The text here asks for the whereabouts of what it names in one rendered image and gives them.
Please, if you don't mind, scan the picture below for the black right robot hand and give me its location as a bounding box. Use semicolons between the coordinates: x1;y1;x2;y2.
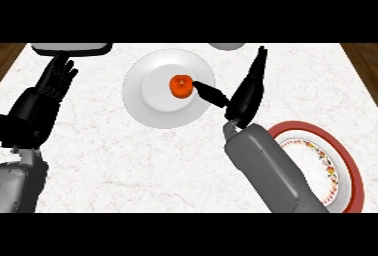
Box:
192;45;269;129

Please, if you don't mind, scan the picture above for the white plate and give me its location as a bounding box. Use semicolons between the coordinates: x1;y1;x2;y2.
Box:
121;48;217;130

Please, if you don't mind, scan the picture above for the white black-edged appliance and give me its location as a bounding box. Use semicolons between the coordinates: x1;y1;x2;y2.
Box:
29;42;114;58

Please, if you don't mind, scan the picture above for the orange squash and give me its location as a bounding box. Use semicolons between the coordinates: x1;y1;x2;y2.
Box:
168;74;195;99

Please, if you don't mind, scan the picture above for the pale grey round object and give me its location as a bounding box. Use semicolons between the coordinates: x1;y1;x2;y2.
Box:
207;42;247;52

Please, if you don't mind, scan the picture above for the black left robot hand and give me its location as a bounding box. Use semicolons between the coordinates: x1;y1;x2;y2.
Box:
0;51;80;150

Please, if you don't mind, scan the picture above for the red rimmed patterned plate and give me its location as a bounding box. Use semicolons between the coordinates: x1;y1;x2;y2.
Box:
266;120;366;214

